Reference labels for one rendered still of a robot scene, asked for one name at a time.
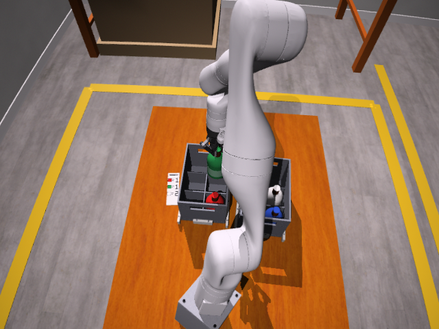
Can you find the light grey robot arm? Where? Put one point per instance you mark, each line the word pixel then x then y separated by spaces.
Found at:
pixel 261 31

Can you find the white paper pick list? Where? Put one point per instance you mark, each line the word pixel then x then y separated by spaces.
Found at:
pixel 172 188

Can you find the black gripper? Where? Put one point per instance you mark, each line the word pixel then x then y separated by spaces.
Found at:
pixel 212 139

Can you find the green bottle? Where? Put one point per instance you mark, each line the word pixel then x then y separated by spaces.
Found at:
pixel 214 164

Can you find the red bottle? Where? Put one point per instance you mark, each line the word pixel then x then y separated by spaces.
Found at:
pixel 214 198

